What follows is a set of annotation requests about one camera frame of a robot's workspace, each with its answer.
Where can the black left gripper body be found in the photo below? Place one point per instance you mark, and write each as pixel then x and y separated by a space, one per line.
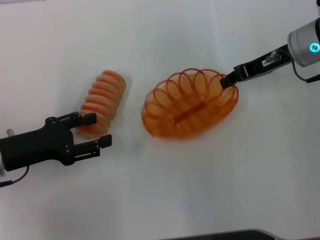
pixel 37 146

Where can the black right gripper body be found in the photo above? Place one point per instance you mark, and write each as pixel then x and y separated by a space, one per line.
pixel 257 67

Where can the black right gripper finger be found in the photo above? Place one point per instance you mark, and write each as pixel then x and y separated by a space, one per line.
pixel 228 81

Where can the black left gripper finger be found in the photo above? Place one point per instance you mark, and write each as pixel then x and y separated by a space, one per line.
pixel 105 140
pixel 90 118

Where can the orange white striped bread roll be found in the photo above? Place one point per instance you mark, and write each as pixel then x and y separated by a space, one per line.
pixel 102 100

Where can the orange woven plastic basket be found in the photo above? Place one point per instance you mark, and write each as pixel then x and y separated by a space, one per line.
pixel 190 113

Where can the dark robot torso edge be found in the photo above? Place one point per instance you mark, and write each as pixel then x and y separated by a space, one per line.
pixel 225 235

